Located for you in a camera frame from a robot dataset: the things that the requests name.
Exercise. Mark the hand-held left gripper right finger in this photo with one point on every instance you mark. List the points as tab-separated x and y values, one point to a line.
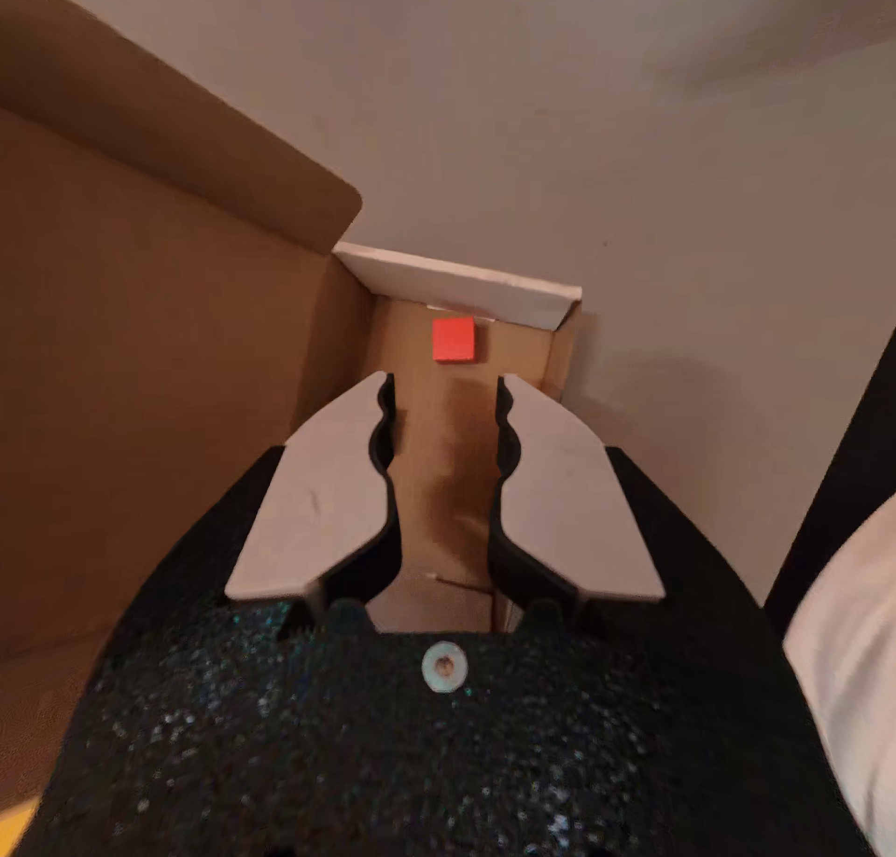
574	514

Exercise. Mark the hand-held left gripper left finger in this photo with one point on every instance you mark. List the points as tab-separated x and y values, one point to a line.
315	507

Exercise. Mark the white cardboard box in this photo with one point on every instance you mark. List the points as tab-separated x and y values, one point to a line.
175	381

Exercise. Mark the red cube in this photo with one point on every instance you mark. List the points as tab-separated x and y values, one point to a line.
453	339

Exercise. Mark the yellow plastic bin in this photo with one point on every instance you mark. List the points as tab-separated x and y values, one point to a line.
10	836

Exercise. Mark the person's white shirt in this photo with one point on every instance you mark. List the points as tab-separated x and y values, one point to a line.
854	661

